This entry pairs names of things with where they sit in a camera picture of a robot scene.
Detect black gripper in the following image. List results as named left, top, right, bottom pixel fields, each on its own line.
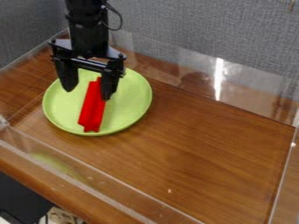
left=50, top=38, right=127, bottom=101

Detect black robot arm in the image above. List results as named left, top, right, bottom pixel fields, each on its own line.
left=50, top=0, right=127, bottom=101

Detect red star-profile carrot bar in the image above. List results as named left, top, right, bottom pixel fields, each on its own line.
left=78, top=77, right=106, bottom=132

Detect light green round plate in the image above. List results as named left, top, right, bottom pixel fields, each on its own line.
left=42, top=69, right=153, bottom=136

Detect black object under table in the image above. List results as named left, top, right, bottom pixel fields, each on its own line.
left=0, top=172, right=54, bottom=224

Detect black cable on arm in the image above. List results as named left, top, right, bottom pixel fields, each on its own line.
left=102, top=2, right=125, bottom=32

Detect clear acrylic enclosure walls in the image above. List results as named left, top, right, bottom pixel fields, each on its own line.
left=0, top=31, right=299, bottom=224

